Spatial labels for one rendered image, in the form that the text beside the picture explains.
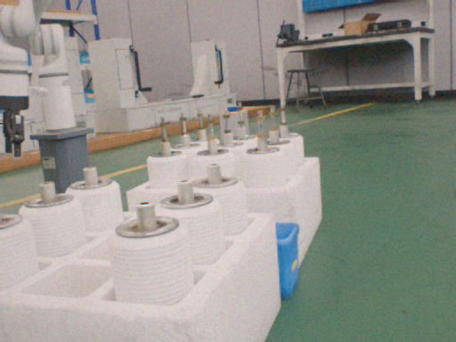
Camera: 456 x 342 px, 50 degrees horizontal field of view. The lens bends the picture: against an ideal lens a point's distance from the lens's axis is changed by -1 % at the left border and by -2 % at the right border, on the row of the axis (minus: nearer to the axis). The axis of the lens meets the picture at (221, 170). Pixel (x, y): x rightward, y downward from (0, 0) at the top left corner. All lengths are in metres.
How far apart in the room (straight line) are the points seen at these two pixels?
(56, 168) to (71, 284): 0.87
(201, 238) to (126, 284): 0.14
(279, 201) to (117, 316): 0.55
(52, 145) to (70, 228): 0.82
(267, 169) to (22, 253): 0.55
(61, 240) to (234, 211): 0.27
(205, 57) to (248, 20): 2.14
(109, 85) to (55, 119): 2.38
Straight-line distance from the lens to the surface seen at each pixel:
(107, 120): 4.01
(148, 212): 0.57
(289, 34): 5.72
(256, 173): 1.06
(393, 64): 6.13
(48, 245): 0.78
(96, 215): 0.87
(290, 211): 1.03
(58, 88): 1.59
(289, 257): 0.93
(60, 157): 1.57
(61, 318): 0.60
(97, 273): 0.72
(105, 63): 3.96
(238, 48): 7.04
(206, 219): 0.66
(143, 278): 0.56
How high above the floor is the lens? 0.42
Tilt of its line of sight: 11 degrees down
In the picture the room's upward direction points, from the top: 5 degrees counter-clockwise
